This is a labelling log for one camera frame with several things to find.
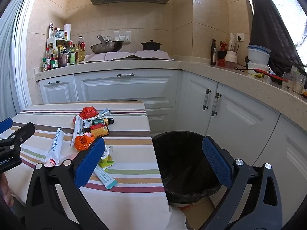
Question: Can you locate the white tube red cap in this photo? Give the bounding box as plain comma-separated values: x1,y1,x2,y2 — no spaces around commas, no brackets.
70,116,84,148

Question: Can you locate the white kitchen cabinet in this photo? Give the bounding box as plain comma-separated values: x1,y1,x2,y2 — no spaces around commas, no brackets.
35,68,307,221

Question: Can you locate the dark olive oil bottle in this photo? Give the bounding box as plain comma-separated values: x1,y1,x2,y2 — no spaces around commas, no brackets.
210,39,217,66

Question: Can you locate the striped tablecloth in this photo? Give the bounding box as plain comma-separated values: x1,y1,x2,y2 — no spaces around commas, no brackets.
5,101,187,230

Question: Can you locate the white stove cloth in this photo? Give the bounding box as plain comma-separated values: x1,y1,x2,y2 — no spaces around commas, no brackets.
78,52,135,64
135,50,172,60

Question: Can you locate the black red grinder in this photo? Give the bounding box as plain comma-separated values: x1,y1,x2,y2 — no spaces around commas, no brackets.
216,50,227,67

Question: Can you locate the black lidded pot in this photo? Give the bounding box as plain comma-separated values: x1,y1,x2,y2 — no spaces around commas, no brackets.
140,40,162,51

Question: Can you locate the large white toothpaste tube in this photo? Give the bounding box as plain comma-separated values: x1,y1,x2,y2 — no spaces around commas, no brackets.
44,127,65,168

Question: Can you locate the white bag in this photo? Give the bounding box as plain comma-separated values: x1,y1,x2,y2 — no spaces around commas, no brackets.
228,33,239,52

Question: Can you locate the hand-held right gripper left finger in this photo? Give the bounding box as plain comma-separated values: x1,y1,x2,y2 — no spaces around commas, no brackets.
24,137,106,230

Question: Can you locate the white container blue lid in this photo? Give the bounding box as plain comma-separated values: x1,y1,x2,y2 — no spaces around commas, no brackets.
247,45,271,64

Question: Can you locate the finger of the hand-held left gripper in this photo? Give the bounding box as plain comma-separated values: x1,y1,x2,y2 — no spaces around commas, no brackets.
0,122,36,154
0,117,13,135

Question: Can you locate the brown bottle yellow label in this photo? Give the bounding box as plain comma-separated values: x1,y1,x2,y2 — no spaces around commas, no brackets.
82,124,110,137

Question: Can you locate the black waste bin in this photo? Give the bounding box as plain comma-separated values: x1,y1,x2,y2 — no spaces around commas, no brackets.
152,131,222,204

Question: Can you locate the white jar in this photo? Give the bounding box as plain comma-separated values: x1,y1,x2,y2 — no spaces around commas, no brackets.
225,50,238,69

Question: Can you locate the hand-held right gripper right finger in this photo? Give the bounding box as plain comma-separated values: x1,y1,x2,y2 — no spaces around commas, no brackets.
202,136,283,230

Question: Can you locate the black cable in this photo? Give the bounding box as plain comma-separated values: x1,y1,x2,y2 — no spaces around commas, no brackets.
234,62,251,73

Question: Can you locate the orange plastic bag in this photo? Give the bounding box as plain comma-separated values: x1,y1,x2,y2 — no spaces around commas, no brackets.
74,134,96,151
80,106,98,119

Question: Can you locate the white plastic container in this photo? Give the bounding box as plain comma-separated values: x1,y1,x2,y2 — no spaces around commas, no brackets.
247,62,270,76

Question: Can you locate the white teal tube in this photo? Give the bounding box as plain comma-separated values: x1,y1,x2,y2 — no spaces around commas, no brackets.
93,165,118,189

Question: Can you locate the window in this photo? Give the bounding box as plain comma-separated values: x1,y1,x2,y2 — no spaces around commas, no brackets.
271,0,307,65

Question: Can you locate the red handled tool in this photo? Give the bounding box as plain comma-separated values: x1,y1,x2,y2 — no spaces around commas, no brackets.
253,68,285,83

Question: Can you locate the white wall hook rack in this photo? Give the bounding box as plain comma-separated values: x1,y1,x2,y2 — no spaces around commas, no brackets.
114,30,132,44

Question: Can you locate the white spice rack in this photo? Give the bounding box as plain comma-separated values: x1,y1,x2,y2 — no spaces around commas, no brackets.
46,36,72,53

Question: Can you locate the small white blue tube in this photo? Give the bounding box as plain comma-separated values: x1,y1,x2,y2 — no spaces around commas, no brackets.
97,108,112,118

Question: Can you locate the person's left hand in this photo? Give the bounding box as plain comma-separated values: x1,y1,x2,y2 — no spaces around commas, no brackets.
0,172,14,206

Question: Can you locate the metal wok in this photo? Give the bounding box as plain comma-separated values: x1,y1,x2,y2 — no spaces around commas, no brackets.
90,35,124,54

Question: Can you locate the dark curtain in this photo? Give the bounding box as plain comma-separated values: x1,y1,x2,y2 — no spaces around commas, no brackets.
246,0,307,75

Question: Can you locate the white door frame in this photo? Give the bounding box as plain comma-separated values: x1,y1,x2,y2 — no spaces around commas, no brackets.
13,0,41,115

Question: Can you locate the yellow green packet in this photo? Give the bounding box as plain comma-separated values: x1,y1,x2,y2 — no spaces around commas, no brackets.
98,153,115,170

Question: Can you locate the dark bottle green label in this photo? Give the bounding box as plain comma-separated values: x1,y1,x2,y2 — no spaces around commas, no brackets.
92,117,114,126

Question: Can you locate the group of condiment bottles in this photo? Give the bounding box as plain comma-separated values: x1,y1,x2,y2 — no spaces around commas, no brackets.
42,22,86,72

